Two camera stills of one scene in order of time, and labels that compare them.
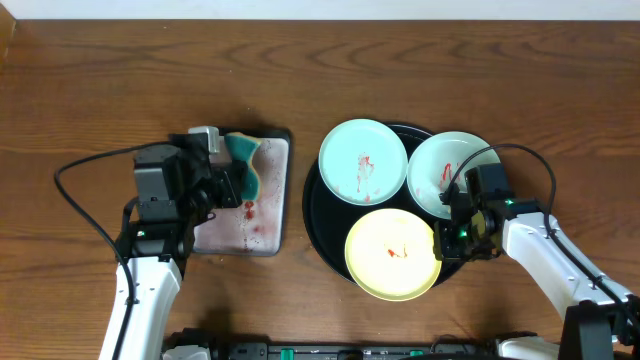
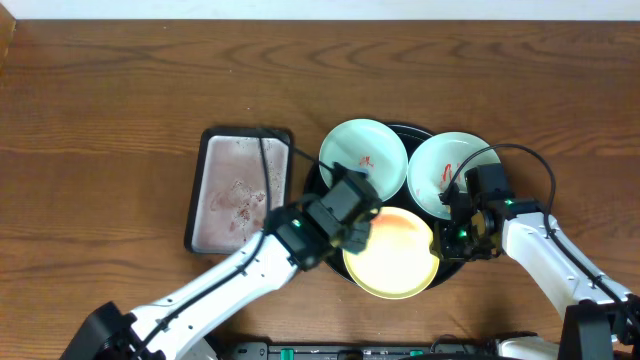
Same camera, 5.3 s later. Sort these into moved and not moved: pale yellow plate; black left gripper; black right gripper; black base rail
Moved: black left gripper
Not moved: pale yellow plate; black base rail; black right gripper
